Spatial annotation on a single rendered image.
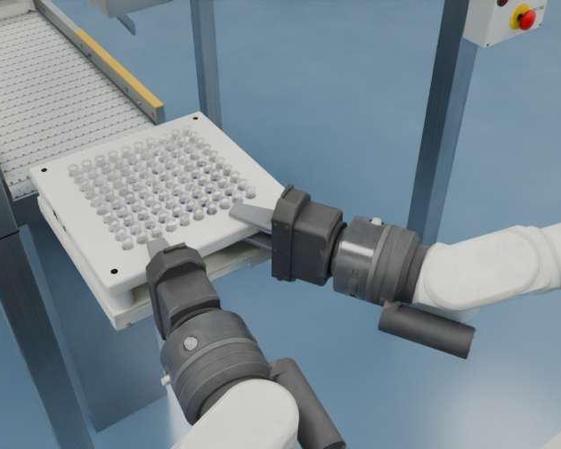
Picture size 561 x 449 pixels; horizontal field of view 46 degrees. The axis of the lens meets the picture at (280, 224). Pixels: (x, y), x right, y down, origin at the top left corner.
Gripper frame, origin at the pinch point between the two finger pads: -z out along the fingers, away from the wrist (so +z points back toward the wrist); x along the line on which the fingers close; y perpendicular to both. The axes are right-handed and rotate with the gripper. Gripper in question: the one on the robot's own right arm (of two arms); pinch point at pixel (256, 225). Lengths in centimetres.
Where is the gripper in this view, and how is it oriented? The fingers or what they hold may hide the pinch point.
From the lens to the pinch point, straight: 76.9
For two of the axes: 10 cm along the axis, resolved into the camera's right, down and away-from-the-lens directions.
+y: 3.9, -6.2, 6.8
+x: -0.1, 7.3, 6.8
